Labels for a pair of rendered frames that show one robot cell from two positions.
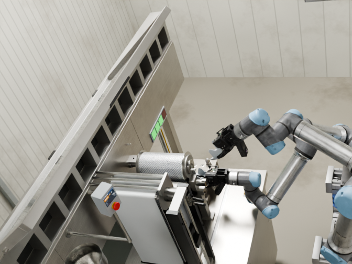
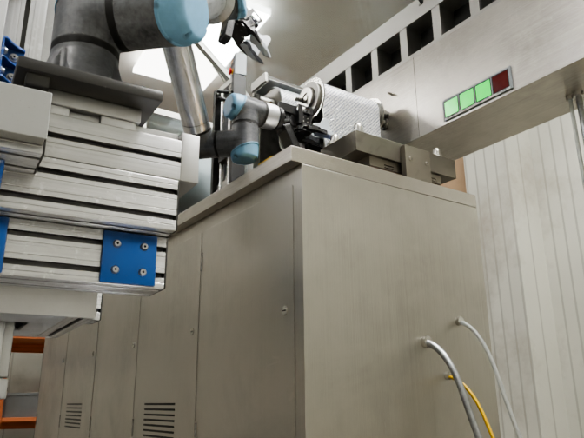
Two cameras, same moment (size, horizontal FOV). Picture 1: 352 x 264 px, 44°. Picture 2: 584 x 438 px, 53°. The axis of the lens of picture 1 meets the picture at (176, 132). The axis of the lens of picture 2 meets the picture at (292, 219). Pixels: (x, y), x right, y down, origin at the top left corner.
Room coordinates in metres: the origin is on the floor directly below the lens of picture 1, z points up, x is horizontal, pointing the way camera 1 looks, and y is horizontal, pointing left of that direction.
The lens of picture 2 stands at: (2.23, -1.57, 0.32)
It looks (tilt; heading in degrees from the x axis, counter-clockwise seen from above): 17 degrees up; 115
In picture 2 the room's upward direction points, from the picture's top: 1 degrees counter-clockwise
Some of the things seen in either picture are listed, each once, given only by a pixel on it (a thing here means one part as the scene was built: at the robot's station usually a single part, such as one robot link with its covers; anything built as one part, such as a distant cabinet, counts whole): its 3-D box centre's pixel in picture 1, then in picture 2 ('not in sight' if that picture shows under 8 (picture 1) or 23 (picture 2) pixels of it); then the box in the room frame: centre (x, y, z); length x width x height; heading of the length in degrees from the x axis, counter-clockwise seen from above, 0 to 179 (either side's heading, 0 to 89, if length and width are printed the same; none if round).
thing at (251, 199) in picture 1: (253, 194); (239, 142); (1.45, -0.27, 1.01); 0.11 x 0.08 x 0.11; 16
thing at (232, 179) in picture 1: (233, 178); (268, 116); (1.50, -0.20, 1.11); 0.08 x 0.05 x 0.08; 150
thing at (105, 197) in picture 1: (108, 199); (236, 67); (1.09, 0.30, 1.66); 0.07 x 0.07 x 0.10; 47
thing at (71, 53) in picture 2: not in sight; (82, 77); (1.51, -0.90, 0.87); 0.15 x 0.15 x 0.10
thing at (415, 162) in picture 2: not in sight; (416, 166); (1.88, 0.01, 0.96); 0.10 x 0.03 x 0.11; 60
